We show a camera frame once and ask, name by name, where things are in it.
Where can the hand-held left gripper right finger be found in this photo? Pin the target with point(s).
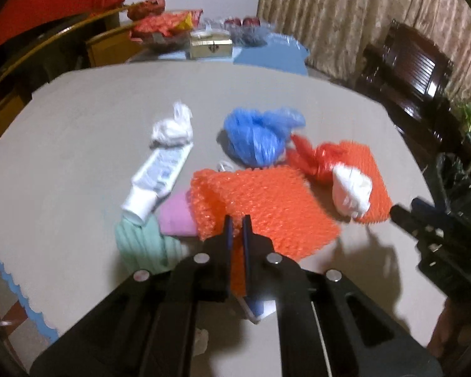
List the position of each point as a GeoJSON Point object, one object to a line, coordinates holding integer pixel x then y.
{"type": "Point", "coordinates": [246, 243]}

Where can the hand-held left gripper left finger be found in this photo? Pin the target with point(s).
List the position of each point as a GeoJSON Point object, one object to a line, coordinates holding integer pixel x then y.
{"type": "Point", "coordinates": [228, 239]}

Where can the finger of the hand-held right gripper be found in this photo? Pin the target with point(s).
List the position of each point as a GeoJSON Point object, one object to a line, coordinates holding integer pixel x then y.
{"type": "Point", "coordinates": [404, 218]}
{"type": "Point", "coordinates": [431, 210]}

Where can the black bag lined trash bin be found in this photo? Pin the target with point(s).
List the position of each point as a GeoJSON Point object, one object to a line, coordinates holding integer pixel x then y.
{"type": "Point", "coordinates": [455, 184]}

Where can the pink face mask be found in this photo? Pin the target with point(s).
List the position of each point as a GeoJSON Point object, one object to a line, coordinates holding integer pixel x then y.
{"type": "Point", "coordinates": [176, 216]}

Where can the red plastic bag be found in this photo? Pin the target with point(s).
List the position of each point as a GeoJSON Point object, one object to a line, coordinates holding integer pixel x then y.
{"type": "Point", "coordinates": [310, 159]}

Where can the white crumpled paper ball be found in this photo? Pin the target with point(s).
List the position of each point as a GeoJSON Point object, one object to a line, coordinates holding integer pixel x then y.
{"type": "Point", "coordinates": [351, 190]}

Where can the white packet blue mark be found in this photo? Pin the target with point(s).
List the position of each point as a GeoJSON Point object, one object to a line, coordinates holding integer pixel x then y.
{"type": "Point", "coordinates": [259, 308]}

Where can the white toothpaste tube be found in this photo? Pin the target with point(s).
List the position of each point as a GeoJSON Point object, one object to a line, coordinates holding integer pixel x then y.
{"type": "Point", "coordinates": [157, 176]}

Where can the blue plastic bag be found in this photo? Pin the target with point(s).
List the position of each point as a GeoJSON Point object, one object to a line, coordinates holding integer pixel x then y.
{"type": "Point", "coordinates": [251, 137]}

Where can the small white paper scrap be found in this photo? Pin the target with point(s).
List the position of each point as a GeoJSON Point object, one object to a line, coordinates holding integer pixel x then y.
{"type": "Point", "coordinates": [201, 341]}

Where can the small white plastic bag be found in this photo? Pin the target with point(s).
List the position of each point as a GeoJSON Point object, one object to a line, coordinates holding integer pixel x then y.
{"type": "Point", "coordinates": [172, 129]}

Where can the dark wooden armchair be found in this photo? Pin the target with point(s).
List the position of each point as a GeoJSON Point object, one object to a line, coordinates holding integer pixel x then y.
{"type": "Point", "coordinates": [412, 78]}

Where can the grey table cover blue trim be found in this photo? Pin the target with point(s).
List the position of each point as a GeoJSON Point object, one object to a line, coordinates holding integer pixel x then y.
{"type": "Point", "coordinates": [82, 145]}

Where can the gold tissue box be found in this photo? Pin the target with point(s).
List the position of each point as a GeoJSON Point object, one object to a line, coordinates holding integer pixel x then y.
{"type": "Point", "coordinates": [210, 47]}

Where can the clear glass fruit bowl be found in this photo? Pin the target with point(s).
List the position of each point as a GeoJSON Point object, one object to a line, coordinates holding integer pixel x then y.
{"type": "Point", "coordinates": [239, 33]}

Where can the glass snack dish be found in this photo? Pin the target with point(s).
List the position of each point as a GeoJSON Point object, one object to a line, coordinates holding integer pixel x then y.
{"type": "Point", "coordinates": [163, 42]}

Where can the beige patterned curtain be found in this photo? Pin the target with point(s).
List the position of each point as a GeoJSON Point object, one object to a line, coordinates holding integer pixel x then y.
{"type": "Point", "coordinates": [357, 11]}

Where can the red fruit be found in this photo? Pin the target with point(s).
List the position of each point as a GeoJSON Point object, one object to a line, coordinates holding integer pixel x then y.
{"type": "Point", "coordinates": [251, 22]}
{"type": "Point", "coordinates": [233, 22]}

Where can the red yellow snack packet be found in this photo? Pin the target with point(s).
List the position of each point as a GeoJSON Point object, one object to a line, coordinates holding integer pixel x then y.
{"type": "Point", "coordinates": [165, 25]}

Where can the light wooden cabinet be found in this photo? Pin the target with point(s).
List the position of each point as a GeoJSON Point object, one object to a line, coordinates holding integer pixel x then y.
{"type": "Point", "coordinates": [106, 49]}

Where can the red-brown basket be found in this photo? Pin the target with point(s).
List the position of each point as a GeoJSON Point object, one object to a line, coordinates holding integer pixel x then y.
{"type": "Point", "coordinates": [147, 8]}

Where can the curved wooden chair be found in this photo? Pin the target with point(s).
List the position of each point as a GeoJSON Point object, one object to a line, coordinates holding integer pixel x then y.
{"type": "Point", "coordinates": [31, 47]}

